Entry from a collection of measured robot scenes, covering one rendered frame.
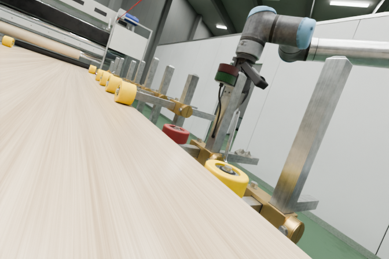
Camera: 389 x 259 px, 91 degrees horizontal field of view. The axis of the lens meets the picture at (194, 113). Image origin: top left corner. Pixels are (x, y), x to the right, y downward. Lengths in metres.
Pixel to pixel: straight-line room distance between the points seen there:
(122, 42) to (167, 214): 2.89
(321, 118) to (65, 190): 0.40
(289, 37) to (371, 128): 2.51
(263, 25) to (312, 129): 0.41
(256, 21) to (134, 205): 0.66
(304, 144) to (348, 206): 2.72
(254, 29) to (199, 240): 0.64
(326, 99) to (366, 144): 2.67
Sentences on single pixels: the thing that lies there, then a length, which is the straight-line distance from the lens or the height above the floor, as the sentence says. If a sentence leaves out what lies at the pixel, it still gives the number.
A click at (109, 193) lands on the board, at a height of 0.90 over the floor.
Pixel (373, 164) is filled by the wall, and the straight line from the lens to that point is 3.06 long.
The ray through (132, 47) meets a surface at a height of 1.41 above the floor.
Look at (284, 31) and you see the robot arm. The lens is 0.71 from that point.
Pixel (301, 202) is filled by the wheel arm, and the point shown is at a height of 0.84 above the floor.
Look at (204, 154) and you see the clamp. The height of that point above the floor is 0.85.
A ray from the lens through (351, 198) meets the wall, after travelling 3.11.
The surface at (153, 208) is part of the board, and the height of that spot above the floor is 0.90.
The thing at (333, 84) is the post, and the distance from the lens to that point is 0.44.
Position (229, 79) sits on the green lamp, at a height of 1.09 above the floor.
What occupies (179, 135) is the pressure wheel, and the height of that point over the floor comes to 0.90.
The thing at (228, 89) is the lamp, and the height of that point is 1.06.
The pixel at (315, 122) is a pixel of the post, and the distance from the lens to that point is 0.43.
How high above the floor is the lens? 1.00
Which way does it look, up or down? 4 degrees down
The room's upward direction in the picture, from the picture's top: 19 degrees clockwise
